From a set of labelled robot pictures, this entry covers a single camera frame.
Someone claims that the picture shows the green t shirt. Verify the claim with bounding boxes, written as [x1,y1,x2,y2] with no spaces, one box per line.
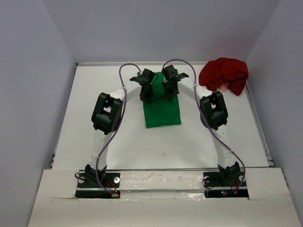
[142,72,181,129]

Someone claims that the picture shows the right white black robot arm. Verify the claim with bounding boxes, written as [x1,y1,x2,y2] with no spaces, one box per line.
[161,65,245,190]

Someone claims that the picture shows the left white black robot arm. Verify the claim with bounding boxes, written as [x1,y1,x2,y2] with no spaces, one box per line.
[75,69,155,193]

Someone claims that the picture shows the red t shirt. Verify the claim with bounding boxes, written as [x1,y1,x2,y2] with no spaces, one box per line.
[198,58,249,96]

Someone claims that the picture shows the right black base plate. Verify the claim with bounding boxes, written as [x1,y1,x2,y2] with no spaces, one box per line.
[202,172,249,199]

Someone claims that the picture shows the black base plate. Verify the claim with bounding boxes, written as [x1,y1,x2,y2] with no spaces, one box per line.
[202,172,249,199]
[75,172,121,199]

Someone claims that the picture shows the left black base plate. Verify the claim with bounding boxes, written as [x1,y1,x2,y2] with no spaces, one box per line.
[75,172,121,199]

